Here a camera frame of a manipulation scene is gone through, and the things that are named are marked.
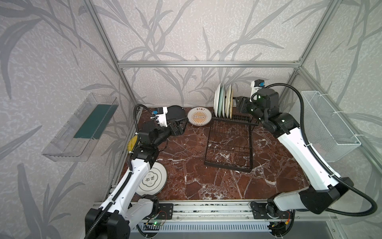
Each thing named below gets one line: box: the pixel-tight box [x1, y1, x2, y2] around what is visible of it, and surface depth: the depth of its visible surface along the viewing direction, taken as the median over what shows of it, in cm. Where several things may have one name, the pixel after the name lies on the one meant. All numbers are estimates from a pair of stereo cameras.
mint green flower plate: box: [217, 85, 226, 119], surface depth 77 cm
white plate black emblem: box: [135, 161, 168, 196], surface depth 85 cm
